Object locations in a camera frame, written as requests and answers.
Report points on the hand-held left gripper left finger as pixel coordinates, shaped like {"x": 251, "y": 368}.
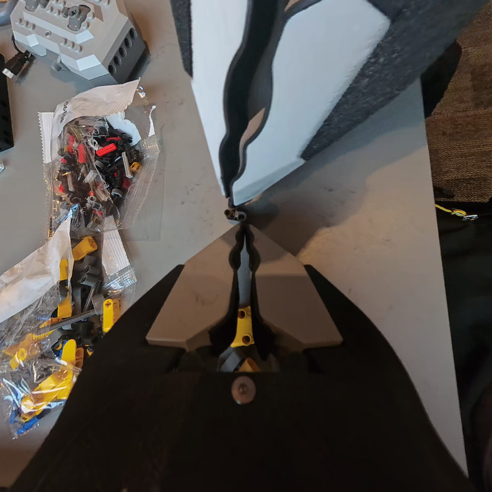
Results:
{"x": 192, "y": 303}

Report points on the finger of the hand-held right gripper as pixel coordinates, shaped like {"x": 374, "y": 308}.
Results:
{"x": 211, "y": 57}
{"x": 315, "y": 84}

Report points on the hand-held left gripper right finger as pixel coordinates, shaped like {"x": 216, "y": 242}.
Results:
{"x": 299, "y": 303}

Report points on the yellow grey brick assembly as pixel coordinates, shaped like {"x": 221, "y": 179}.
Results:
{"x": 244, "y": 326}

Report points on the grey bent beam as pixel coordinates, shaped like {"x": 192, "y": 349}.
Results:
{"x": 235, "y": 219}

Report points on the bag of black red pins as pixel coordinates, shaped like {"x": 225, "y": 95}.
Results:
{"x": 96, "y": 161}

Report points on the grey desk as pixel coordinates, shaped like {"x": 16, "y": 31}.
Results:
{"x": 365, "y": 250}

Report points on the grey hub brick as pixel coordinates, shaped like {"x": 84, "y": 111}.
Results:
{"x": 77, "y": 34}

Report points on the bag of yellow bricks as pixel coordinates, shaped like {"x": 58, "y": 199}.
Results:
{"x": 46, "y": 346}

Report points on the black backpack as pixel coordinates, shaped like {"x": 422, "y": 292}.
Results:
{"x": 465, "y": 307}

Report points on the black battery box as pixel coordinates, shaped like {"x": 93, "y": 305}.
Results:
{"x": 4, "y": 107}

